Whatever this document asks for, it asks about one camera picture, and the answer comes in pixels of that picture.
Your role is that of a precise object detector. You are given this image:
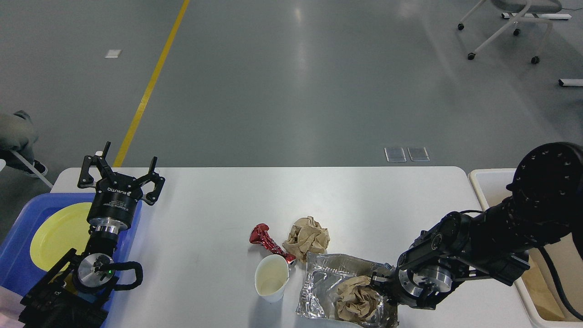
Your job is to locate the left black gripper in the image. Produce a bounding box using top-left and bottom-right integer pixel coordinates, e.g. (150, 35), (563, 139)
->
(77, 142), (165, 235)

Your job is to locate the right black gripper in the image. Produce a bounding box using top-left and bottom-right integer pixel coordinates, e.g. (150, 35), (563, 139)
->
(370, 266), (456, 311)

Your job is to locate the paper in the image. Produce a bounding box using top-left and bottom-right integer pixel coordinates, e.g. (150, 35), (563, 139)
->
(335, 276), (381, 323)

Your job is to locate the yellow plastic plate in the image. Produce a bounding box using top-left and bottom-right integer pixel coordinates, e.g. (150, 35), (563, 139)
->
(29, 203), (91, 271)

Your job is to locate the aluminium foil tray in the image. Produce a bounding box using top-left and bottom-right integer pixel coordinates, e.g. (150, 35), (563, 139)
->
(296, 252), (399, 328)

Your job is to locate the brown paper ball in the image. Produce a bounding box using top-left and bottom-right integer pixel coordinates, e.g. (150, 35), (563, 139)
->
(283, 216), (330, 263)

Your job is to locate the brown paper bag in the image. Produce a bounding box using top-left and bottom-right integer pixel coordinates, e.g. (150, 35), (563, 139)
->
(522, 259), (565, 321)

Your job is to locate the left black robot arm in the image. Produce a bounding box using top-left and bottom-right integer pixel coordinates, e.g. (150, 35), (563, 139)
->
(18, 143), (166, 328)

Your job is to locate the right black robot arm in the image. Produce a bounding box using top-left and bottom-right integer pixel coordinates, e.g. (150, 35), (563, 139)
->
(370, 142), (583, 319)

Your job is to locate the black white sneaker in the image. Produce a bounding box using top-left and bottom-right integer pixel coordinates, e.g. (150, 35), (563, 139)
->
(25, 159), (48, 177)

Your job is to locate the white paper cup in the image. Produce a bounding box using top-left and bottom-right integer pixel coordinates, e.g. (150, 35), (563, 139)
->
(254, 255), (289, 303)

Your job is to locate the person leg in jeans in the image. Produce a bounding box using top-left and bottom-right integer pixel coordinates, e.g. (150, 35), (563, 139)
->
(0, 110), (38, 170)

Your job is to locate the blue plastic tray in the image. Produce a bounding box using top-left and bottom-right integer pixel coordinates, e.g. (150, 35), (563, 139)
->
(1, 193), (141, 312)

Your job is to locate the left floor outlet plate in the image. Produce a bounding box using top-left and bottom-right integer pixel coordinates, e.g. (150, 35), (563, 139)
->
(384, 147), (407, 163)

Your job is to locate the floor outlet plate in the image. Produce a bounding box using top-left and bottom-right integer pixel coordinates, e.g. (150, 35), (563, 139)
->
(384, 147), (407, 163)
(407, 147), (430, 162)

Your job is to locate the red foil wrapper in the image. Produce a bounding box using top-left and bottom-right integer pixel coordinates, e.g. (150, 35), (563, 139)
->
(249, 223), (297, 265)

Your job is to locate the right floor outlet plate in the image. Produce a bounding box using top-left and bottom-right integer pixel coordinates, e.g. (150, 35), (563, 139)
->
(407, 147), (430, 162)

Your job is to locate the white plastic bin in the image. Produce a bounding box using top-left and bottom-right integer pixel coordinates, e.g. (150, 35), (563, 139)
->
(468, 168), (583, 328)

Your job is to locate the white bar on floor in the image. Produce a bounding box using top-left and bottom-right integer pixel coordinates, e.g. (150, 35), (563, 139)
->
(558, 78), (583, 87)

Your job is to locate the office chair with castors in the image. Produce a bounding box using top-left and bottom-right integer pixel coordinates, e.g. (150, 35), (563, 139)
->
(467, 0), (563, 65)

